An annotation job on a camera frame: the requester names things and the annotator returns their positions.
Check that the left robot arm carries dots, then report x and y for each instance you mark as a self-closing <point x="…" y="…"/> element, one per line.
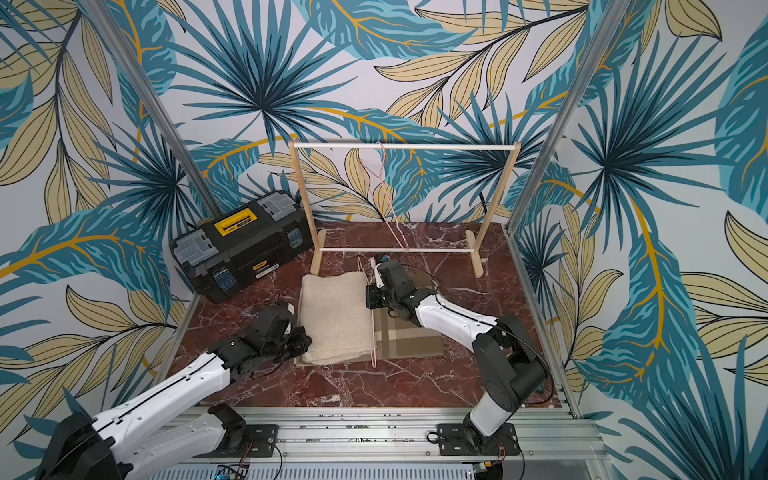
<point x="131" y="440"/>

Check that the black yellow toolbox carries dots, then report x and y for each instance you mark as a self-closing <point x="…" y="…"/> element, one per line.
<point x="226" y="255"/>

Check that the left aluminium frame post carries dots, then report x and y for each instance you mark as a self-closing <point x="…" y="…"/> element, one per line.
<point x="107" y="26"/>

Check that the brown plaid scarf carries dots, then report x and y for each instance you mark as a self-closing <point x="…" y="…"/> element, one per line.
<point x="400" y="339"/>

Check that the aluminium frame post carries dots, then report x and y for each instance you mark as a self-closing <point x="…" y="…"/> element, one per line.
<point x="597" y="47"/>
<point x="107" y="26"/>

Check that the right aluminium frame post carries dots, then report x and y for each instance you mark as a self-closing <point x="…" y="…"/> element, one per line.
<point x="597" y="47"/>

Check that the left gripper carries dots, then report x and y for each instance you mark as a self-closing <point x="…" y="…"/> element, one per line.
<point x="302" y="342"/>

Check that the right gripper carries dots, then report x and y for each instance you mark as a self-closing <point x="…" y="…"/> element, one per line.
<point x="379" y="288"/>

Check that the beige wool scarf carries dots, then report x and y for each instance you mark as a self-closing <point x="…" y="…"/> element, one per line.
<point x="334" y="314"/>

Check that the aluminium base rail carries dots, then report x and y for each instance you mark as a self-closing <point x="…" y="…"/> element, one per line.
<point x="400" y="435"/>

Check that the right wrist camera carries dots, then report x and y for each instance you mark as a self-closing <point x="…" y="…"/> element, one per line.
<point x="375" y="263"/>

